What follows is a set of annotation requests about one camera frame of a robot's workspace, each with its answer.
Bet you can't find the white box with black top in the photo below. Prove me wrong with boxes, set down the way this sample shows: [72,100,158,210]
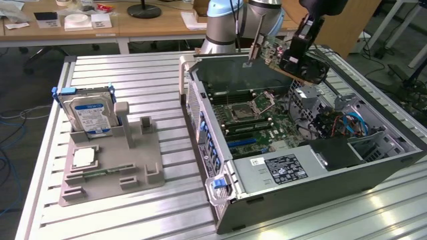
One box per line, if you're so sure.
[32,11,62,29]

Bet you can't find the small cardboard box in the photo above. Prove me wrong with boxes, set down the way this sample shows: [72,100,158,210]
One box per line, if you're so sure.
[192,0,211,18]

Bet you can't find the RAM stick with white label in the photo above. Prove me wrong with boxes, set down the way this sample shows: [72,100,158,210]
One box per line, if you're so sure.
[223,121,274,134]

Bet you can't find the black round lamp base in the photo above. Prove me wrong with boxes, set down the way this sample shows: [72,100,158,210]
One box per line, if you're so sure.
[126,0,163,19]

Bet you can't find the black office chair base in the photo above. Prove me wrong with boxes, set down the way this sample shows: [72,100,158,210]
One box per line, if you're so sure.
[19,43,102,75]

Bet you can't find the metal socket cover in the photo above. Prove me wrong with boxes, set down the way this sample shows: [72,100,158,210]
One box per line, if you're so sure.
[251,90,279,112]

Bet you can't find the silver chipset heatsink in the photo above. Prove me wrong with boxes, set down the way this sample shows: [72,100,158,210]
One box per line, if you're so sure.
[270,139,292,152]

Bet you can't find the blue network cable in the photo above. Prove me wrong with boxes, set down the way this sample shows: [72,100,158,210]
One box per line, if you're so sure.
[0,117,28,216]

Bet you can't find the red wire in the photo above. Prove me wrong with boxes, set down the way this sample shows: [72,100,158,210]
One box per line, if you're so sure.
[328,116,355,138]

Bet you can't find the silver disk bay plate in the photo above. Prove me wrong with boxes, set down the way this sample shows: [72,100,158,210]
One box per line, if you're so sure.
[346,128,407,163]

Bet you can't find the white paper stack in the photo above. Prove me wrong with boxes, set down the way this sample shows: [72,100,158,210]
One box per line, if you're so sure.
[180,11,208,31]

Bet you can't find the clear plastic bag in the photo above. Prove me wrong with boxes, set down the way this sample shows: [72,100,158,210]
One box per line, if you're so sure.
[0,1,31,22]

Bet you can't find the green graphics card with fan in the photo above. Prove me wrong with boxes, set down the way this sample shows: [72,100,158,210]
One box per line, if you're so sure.
[248,13,332,86]

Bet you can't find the white round container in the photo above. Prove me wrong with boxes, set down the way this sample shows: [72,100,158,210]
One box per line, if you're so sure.
[63,13,94,32]

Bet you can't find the blue expansion slot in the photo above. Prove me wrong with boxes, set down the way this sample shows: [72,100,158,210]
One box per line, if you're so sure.
[226,138,256,149]

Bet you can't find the plain white box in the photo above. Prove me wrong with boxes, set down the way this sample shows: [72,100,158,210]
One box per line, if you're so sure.
[90,13,114,30]

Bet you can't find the wooden cabinet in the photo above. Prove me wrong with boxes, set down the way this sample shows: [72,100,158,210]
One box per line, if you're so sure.
[283,0,383,60]

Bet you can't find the silver CPU chip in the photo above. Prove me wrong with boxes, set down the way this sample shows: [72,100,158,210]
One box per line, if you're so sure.
[71,147,96,169]

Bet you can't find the wooden desk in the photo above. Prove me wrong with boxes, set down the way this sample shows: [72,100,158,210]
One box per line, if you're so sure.
[0,0,303,55]

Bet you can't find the green RAM stick bare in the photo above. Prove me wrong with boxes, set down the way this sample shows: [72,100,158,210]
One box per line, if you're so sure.
[82,166,130,177]

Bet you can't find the grey parts rack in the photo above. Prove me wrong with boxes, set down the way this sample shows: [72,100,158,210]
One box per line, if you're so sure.
[58,101,167,208]

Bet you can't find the grey open PC case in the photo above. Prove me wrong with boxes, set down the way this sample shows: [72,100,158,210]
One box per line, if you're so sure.
[179,44,427,235]

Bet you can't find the hard disk in blue caddy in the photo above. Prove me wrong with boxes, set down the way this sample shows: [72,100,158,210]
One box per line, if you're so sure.
[51,83,123,138]

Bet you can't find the blue case latch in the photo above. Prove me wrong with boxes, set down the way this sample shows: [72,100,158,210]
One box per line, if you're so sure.
[212,178,228,191]

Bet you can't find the grey power supply unit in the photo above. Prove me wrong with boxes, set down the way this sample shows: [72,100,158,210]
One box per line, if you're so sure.
[232,146,330,195]

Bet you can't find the CPU socket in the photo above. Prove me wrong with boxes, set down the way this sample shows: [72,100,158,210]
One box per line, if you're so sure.
[231,103,258,123]

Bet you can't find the blue wire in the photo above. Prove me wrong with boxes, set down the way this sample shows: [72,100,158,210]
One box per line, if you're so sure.
[344,112,370,137]

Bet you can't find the silver perforated disk bay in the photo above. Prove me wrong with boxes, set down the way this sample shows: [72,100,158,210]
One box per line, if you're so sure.
[287,79,324,126]

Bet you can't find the white paper card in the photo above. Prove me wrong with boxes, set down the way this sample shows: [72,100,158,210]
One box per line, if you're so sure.
[4,22,31,30]

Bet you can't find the white table frame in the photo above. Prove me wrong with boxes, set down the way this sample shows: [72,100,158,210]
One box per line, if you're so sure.
[364,0,427,69]

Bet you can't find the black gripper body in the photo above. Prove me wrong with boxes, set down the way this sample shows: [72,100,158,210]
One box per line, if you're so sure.
[299,0,348,17]

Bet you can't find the green motherboard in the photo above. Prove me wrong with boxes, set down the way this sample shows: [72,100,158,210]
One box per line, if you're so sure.
[203,82,311,161]

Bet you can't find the black floor cables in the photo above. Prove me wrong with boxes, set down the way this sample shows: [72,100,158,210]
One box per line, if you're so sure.
[386,63,427,113]

